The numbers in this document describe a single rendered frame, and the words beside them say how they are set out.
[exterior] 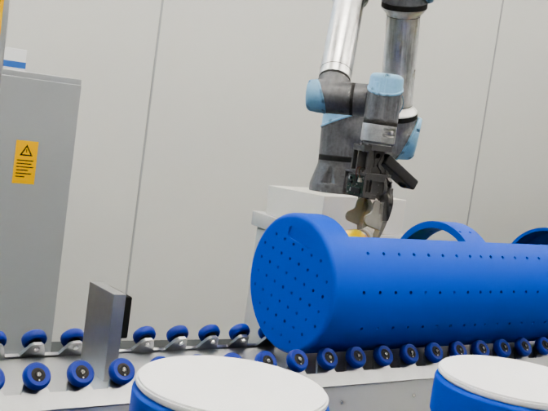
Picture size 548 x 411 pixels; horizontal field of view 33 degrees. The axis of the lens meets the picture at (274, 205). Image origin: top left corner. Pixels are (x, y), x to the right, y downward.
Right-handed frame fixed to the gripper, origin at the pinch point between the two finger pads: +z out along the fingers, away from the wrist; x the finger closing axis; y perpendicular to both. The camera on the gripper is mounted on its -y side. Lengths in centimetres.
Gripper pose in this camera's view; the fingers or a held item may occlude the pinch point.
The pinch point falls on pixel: (370, 235)
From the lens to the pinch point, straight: 205.7
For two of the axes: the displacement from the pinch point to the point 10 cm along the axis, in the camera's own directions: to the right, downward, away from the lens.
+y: -8.0, -0.5, -6.0
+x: 5.8, 1.6, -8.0
